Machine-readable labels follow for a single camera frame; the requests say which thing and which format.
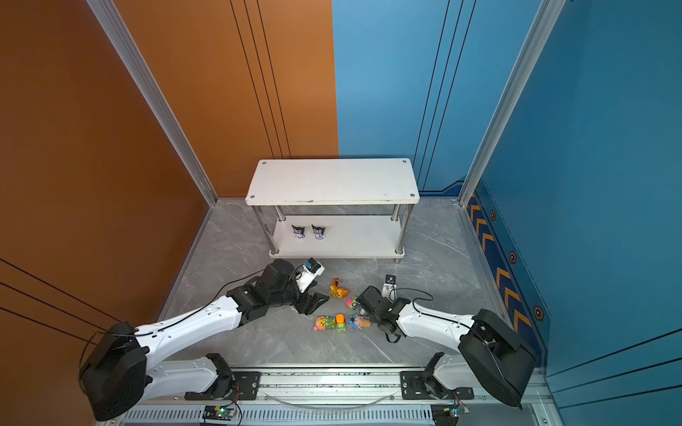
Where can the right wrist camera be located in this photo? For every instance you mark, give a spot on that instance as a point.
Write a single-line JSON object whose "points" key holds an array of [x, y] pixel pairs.
{"points": [[389, 290]]}

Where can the black white Kuromi figure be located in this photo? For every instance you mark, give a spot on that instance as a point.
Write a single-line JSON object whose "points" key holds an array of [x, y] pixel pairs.
{"points": [[299, 231]]}

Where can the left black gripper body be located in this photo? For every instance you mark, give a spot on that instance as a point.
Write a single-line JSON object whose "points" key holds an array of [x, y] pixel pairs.
{"points": [[292, 295]]}

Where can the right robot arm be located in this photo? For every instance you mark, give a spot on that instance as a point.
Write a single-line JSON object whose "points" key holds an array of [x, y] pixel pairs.
{"points": [[488, 351]]}

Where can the white two-tier shelf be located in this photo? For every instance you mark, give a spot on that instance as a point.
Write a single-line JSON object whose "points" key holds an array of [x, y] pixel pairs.
{"points": [[278, 185]]}

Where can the right aluminium corner post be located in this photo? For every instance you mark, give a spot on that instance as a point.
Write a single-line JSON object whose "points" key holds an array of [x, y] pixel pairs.
{"points": [[540, 30]]}

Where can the left aluminium corner post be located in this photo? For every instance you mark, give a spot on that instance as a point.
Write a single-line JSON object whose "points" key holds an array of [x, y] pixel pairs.
{"points": [[112, 22]]}

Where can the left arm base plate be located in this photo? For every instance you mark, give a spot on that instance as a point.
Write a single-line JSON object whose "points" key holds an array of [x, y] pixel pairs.
{"points": [[233, 386]]}

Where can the orange yellow duck toy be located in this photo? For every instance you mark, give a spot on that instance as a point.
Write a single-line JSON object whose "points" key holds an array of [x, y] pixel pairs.
{"points": [[337, 291]]}

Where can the aluminium corner post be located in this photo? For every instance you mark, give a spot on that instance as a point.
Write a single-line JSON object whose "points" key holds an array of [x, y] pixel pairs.
{"points": [[112, 22], [540, 30]]}

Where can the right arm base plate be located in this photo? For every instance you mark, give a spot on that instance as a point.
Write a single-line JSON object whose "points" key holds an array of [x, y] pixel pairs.
{"points": [[415, 385]]}

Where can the pink yellow bear toy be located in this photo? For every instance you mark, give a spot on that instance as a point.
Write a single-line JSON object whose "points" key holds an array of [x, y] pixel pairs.
{"points": [[324, 323]]}

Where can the green orange toy truck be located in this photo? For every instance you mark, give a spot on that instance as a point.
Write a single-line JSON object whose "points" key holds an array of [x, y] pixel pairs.
{"points": [[340, 323]]}

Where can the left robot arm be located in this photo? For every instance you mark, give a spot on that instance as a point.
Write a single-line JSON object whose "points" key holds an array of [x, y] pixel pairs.
{"points": [[131, 364]]}

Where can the left green circuit board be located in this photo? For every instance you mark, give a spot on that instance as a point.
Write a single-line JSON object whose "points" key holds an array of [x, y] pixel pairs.
{"points": [[221, 414]]}

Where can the aluminium rail frame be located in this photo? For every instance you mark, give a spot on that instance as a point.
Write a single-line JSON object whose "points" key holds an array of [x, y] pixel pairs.
{"points": [[345, 396]]}

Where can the blue Stitch ice-cream toy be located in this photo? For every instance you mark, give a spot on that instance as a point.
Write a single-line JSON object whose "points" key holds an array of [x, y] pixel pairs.
{"points": [[359, 322]]}

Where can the green circuit board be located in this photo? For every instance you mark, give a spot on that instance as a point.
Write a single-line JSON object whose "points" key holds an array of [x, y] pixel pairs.
{"points": [[447, 415], [221, 414]]}

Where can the right green circuit board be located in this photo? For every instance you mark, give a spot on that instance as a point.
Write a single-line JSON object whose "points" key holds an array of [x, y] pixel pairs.
{"points": [[447, 415]]}

